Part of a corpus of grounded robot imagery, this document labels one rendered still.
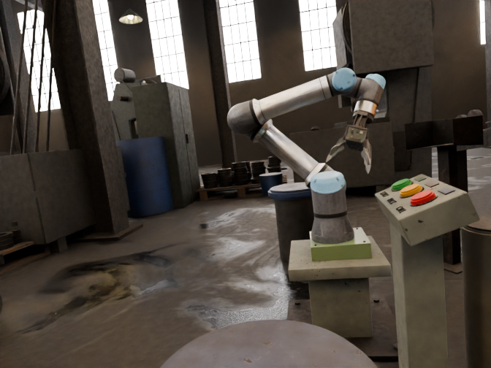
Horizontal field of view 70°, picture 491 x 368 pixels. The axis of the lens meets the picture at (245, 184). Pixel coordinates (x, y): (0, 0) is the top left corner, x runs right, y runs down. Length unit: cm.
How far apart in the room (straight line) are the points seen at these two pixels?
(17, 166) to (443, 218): 293
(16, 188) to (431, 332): 293
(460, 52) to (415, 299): 1165
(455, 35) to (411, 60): 815
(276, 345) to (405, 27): 388
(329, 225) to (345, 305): 27
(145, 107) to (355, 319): 361
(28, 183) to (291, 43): 971
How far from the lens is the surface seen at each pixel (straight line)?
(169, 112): 428
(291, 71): 1156
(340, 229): 125
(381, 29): 414
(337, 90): 124
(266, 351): 56
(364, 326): 135
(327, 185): 122
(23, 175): 314
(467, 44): 1235
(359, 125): 129
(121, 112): 892
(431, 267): 73
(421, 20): 429
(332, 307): 131
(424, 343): 79
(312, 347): 57
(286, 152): 138
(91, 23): 365
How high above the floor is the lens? 74
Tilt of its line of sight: 7 degrees down
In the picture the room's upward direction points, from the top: 7 degrees counter-clockwise
